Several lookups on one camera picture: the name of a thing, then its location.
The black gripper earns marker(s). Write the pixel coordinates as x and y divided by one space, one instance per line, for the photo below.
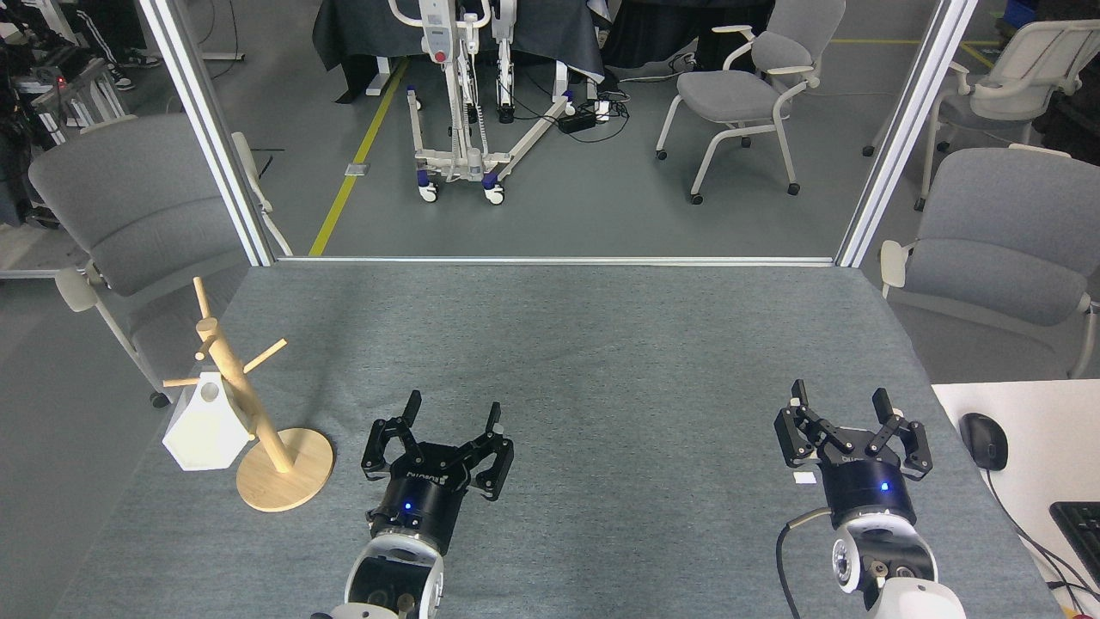
868 486
421 499

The white hexagonal cup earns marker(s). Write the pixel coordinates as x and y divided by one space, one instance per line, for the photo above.
202 430

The wooden cup rack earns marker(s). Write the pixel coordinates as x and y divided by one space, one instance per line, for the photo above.
284 481

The dark equipment rack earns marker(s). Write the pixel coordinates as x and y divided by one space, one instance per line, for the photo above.
34 103

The small white tape marker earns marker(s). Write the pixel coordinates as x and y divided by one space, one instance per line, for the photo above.
806 479

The black computer mouse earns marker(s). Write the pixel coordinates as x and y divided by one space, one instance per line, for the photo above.
985 440

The white desk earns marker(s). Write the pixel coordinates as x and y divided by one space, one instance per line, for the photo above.
1040 430

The black keyboard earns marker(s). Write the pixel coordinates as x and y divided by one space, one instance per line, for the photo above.
1081 537

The white stand on wheels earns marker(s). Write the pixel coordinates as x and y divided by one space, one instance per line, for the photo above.
447 163

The metal floor outlet plate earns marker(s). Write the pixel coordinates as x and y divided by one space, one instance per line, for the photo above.
357 169

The black power strip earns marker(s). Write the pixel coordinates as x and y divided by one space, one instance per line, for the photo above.
577 120

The black table cloth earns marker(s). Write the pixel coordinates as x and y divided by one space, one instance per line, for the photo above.
369 34

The person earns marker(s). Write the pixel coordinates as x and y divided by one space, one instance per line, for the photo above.
103 34

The silver frame crossbar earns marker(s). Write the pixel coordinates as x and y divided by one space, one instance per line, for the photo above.
559 260

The grey chair with white frame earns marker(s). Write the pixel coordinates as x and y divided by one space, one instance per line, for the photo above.
137 206
1005 241
730 90
1014 86

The silver frame post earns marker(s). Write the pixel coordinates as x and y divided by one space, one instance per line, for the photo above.
210 137
902 137

